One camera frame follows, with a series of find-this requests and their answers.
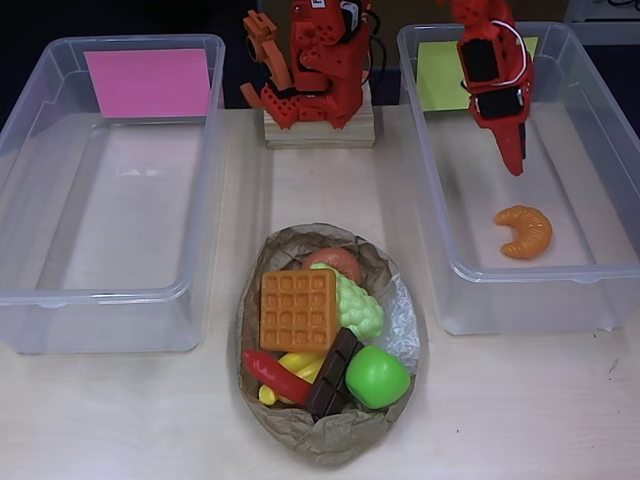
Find green toy apple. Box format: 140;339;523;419
344;345;411;411

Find yellow sticky note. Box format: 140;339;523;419
417;36;540;112

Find white furniture frame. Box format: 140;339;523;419
563;0;640;25

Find clear plastic bag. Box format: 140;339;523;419
377;272;419;376

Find brown toy donut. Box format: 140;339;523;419
299;247;365;286

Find red toy chili pepper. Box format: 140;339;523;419
243;349;314;405

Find pink sticky note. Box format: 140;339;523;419
83;48;211;119

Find orange toy waffle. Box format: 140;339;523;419
259;268;339;351

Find wooden base block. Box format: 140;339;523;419
263;79;376;150

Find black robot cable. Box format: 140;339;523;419
367;32;389;84

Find light green toy grapes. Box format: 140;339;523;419
333;269;385;341

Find orange toy croissant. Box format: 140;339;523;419
493;204;554;261

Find brown toy chocolate bar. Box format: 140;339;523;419
304;327;365;419

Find yellow toy bananas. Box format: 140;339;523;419
257;351;326;407

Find orange printed clamp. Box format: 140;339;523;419
239;10;296;109

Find crumpled brown paper bag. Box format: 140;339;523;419
233;223;420;469

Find clear plastic bin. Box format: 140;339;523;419
398;22;640;336
0;33;226;355

